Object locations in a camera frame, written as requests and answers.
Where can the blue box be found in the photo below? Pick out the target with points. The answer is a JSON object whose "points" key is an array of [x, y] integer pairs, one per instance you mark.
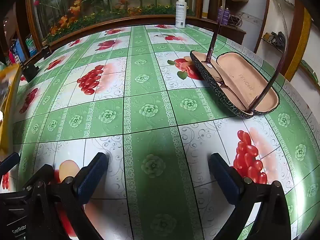
{"points": [[19, 52]]}

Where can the pink box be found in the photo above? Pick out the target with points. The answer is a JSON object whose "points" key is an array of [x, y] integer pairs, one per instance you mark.
{"points": [[11, 55]]}

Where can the small black box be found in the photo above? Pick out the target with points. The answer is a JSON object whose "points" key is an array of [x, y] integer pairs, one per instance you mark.
{"points": [[30, 72]]}

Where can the brown eyeglasses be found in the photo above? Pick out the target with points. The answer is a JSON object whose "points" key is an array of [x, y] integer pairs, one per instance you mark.
{"points": [[210, 53]]}

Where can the wooden side cabinet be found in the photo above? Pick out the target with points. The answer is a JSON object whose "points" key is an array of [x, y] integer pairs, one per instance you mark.
{"points": [[237, 33]]}

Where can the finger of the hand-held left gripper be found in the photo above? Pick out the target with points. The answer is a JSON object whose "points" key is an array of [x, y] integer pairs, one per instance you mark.
{"points": [[45, 173], [11, 160]]}

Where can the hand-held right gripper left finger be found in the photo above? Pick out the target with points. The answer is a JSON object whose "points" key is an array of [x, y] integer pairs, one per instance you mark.
{"points": [[93, 176]]}

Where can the wooden display cabinet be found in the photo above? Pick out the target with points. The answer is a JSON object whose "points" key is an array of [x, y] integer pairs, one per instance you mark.
{"points": [[15, 25]]}

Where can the purple bottle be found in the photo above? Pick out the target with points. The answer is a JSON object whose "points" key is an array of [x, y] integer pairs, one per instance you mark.
{"points": [[220, 17], [226, 17]]}

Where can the patterned glasses case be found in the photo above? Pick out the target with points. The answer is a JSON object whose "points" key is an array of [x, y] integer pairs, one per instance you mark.
{"points": [[240, 85]]}

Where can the yellow cardboard box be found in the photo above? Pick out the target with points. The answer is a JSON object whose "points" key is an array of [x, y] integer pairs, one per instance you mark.
{"points": [[11, 100]]}

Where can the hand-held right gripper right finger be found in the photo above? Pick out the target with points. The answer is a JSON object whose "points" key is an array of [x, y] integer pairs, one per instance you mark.
{"points": [[225, 180]]}

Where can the white spray bottle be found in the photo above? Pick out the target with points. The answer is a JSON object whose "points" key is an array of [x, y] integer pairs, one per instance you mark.
{"points": [[181, 15]]}

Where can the fruit print tablecloth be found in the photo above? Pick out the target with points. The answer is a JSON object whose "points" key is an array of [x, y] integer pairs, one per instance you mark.
{"points": [[150, 92]]}

